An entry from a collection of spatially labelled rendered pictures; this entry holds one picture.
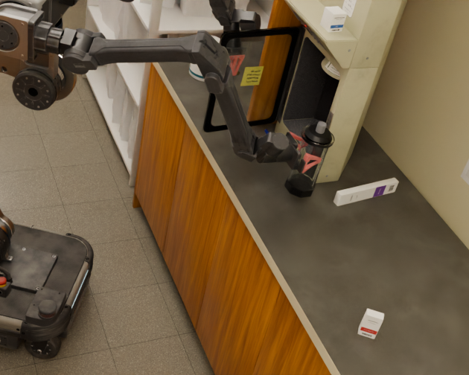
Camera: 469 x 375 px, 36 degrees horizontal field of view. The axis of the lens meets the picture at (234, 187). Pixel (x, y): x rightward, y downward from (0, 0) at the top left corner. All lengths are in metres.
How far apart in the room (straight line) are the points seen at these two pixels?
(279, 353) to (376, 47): 1.01
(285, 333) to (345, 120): 0.73
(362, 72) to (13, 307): 1.57
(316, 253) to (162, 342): 1.07
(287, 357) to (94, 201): 1.73
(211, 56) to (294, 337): 0.90
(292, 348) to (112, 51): 1.04
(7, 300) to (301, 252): 1.23
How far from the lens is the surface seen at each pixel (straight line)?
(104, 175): 3.88
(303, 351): 2.20
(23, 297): 2.93
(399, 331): 2.15
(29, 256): 3.06
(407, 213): 2.57
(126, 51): 1.94
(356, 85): 2.35
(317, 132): 2.28
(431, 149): 2.67
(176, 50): 1.88
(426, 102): 2.68
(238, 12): 2.47
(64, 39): 2.02
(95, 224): 3.59
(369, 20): 2.23
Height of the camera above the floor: 2.43
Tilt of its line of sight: 38 degrees down
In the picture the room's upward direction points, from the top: 14 degrees clockwise
